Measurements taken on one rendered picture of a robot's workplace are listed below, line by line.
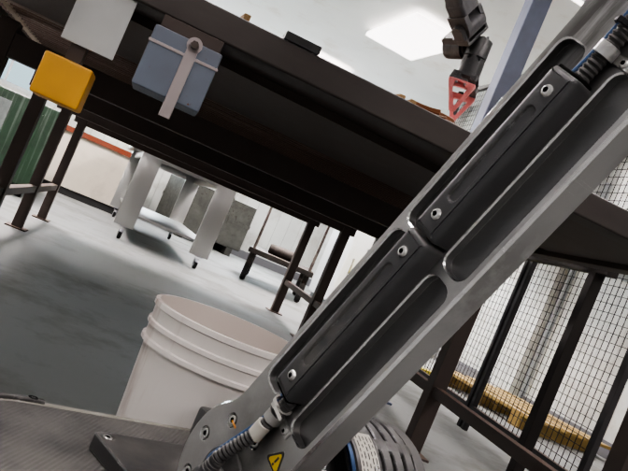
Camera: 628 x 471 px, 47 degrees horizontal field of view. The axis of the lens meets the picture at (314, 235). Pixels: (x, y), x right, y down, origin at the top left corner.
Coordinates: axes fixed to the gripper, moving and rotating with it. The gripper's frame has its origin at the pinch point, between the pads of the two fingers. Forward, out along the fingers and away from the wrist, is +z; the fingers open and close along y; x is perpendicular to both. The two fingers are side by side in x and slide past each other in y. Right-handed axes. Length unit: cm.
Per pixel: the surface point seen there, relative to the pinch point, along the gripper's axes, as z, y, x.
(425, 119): 10.7, 32.2, -1.1
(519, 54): -83, -188, -1
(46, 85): 35, 65, -63
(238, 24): 9, 51, -39
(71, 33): 24, 63, -64
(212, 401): 73, 66, -12
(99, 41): 23, 60, -59
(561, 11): -194, -390, 5
